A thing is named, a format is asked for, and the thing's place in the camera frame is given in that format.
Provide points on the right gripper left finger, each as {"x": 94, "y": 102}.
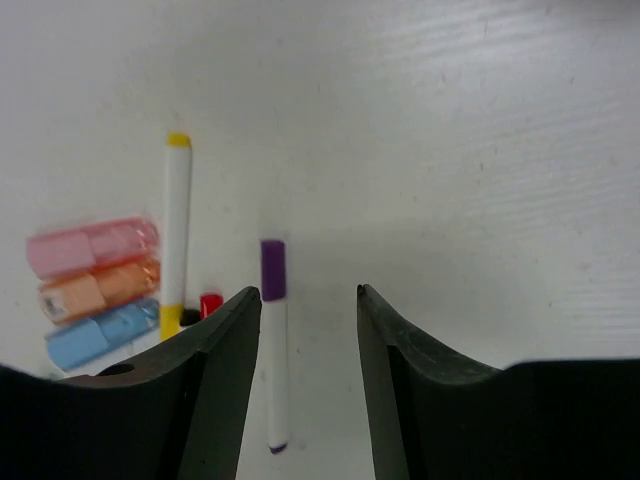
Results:
{"x": 174, "y": 411}

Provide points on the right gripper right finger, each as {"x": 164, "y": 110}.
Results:
{"x": 435, "y": 413}

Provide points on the red capped marker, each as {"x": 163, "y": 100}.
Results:
{"x": 209, "y": 303}

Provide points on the purple capped marker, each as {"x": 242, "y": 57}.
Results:
{"x": 274, "y": 332}

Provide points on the black capped marker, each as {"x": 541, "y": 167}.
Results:
{"x": 189, "y": 318}

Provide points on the blue highlighter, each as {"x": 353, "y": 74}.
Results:
{"x": 93, "y": 337}

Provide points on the orange highlighter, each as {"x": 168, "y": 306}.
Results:
{"x": 69, "y": 299}

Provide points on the pink highlighter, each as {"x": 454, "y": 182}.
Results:
{"x": 87, "y": 247}

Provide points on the yellow capped marker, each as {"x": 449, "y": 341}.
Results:
{"x": 175, "y": 231}

